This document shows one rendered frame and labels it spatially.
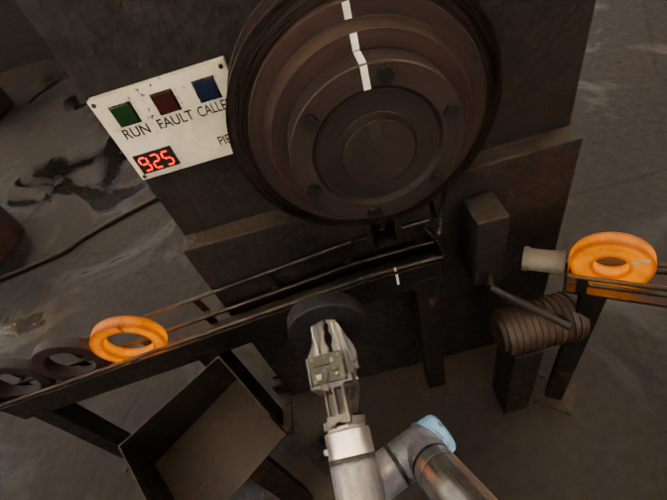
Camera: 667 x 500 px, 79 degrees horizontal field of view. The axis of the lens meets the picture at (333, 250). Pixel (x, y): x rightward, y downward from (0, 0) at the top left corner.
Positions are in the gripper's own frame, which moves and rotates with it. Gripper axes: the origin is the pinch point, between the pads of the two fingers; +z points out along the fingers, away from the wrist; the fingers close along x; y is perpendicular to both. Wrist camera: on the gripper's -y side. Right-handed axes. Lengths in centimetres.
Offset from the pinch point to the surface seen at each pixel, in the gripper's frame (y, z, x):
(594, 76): -132, 152, -177
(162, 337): -21, 14, 46
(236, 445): -20.2, -16.1, 28.3
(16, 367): -17, 16, 86
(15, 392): -28, 13, 96
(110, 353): -21, 14, 61
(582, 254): -13, 3, -56
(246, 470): -18.9, -21.5, 26.1
